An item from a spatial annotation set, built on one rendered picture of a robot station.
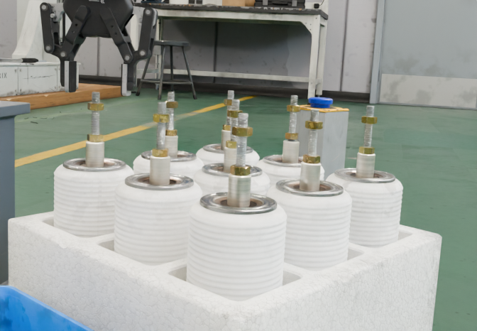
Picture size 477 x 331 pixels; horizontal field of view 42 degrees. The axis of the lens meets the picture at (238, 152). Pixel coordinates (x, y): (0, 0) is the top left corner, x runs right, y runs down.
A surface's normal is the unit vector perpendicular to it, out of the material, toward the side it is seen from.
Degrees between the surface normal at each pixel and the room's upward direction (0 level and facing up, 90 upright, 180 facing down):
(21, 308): 88
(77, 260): 90
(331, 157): 90
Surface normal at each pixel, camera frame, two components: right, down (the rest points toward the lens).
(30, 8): -0.19, -0.24
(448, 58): -0.22, 0.15
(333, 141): 0.74, 0.15
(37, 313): -0.65, 0.05
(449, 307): 0.05, -0.99
